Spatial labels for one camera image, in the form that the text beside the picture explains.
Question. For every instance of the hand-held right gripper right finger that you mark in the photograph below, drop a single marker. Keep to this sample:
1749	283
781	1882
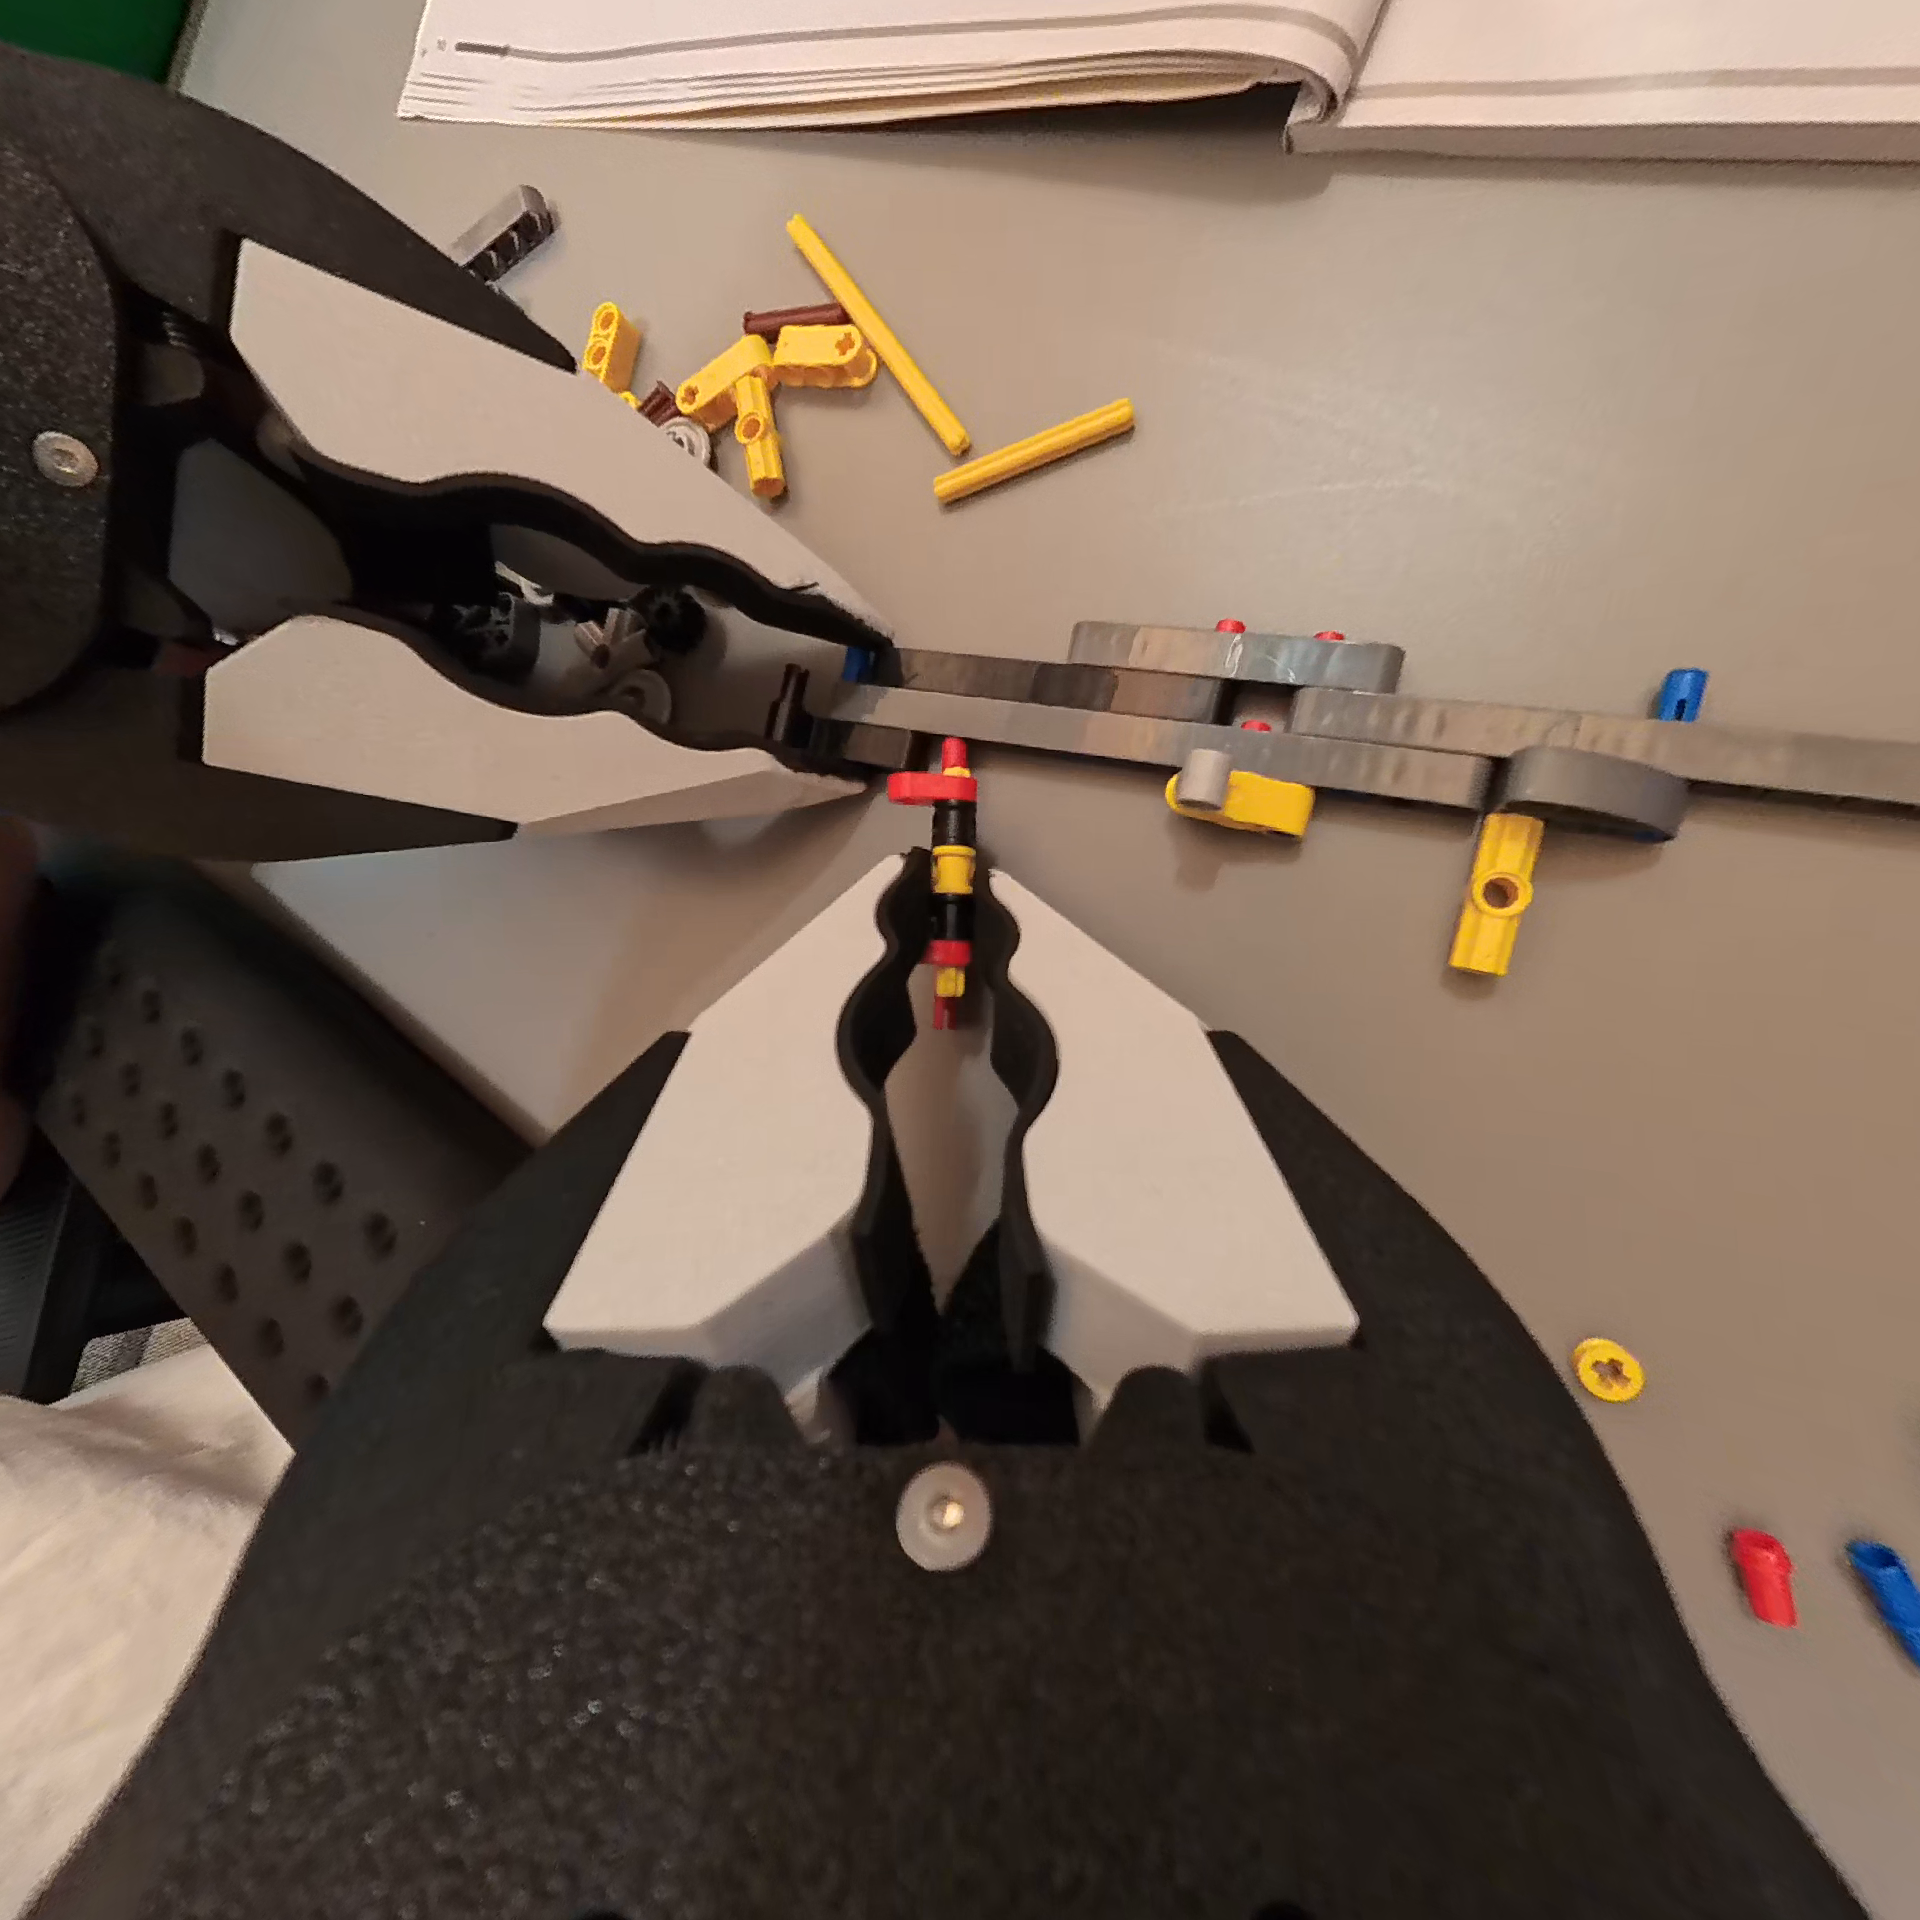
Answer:
1185	1200

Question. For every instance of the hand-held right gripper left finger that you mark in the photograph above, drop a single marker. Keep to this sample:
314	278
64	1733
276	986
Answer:
733	1200

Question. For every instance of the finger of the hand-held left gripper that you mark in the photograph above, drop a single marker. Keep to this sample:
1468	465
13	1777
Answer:
450	749
493	404

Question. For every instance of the yellow lego axle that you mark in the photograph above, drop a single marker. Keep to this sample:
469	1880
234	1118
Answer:
879	332
1036	451

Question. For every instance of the red yellow black lego assembly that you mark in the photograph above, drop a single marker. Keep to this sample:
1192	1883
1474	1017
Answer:
949	861

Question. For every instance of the long grey lego beam assembly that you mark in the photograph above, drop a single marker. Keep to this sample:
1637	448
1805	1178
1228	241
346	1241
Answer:
1079	733

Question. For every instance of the short yellow lego beam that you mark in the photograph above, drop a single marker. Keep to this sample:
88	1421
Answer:
611	347

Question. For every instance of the short grey lego beam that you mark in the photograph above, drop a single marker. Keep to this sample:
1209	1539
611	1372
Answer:
511	229

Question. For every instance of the brown lego axle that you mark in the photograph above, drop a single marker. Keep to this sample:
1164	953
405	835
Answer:
795	318

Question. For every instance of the yellow round lego piece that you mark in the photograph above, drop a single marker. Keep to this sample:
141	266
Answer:
1607	1369

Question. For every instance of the lego instruction booklet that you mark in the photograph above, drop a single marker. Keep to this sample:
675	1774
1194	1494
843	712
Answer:
900	59

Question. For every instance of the red lego pin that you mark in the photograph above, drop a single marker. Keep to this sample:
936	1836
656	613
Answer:
1762	1574

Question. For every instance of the blue lego pin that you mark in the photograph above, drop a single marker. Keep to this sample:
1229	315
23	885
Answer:
1885	1597

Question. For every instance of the person's white printed shirt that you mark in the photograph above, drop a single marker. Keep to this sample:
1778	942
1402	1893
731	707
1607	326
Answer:
105	1574

